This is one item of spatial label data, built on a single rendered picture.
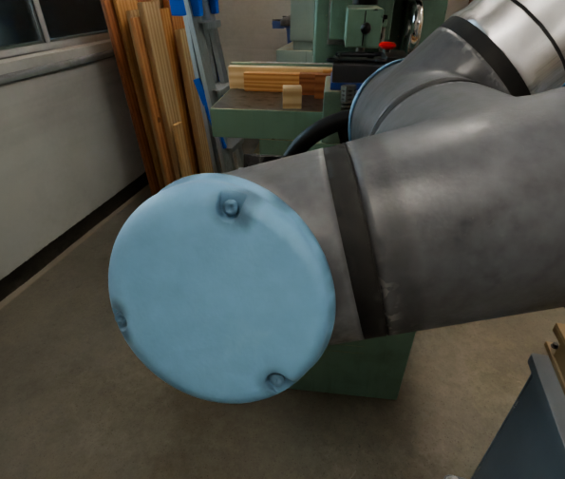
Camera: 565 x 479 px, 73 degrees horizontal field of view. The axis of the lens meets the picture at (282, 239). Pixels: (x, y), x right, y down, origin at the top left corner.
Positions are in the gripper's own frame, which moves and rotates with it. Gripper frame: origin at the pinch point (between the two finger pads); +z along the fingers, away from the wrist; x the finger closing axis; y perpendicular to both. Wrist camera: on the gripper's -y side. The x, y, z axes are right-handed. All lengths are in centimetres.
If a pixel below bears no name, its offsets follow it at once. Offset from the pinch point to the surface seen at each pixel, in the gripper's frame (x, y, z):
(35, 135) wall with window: 120, 9, 107
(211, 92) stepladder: 44, 29, 112
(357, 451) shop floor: -18, -76, 45
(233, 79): 19, 23, 46
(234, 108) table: 15.0, 15.1, 30.1
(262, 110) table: 9.2, 14.9, 30.0
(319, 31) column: 0, 37, 59
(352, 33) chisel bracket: -7.8, 30.7, 36.3
